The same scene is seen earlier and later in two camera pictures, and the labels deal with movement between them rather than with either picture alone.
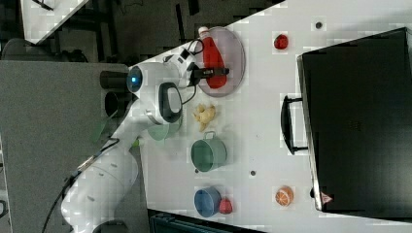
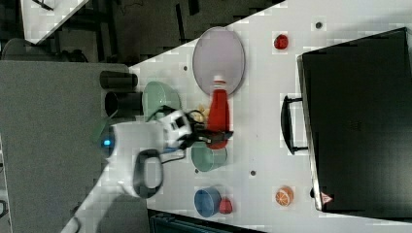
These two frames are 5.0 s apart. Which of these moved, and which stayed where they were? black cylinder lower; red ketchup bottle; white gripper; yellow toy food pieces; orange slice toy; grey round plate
Moved: red ketchup bottle; white gripper
Stayed: yellow toy food pieces; grey round plate; orange slice toy; black cylinder lower
